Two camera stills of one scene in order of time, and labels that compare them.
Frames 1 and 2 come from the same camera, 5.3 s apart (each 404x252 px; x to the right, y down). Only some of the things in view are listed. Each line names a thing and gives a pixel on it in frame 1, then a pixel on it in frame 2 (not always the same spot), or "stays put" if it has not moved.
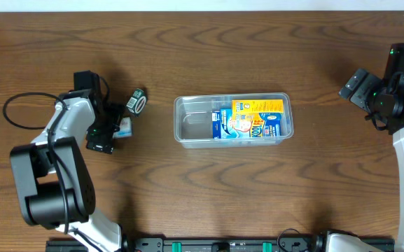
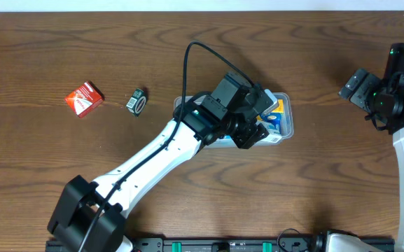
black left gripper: [101, 145] -> [256, 133]
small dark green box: [137, 101] stays put
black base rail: [297, 244] stays put
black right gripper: [370, 96] stays put
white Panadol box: [125, 128] -> [272, 138]
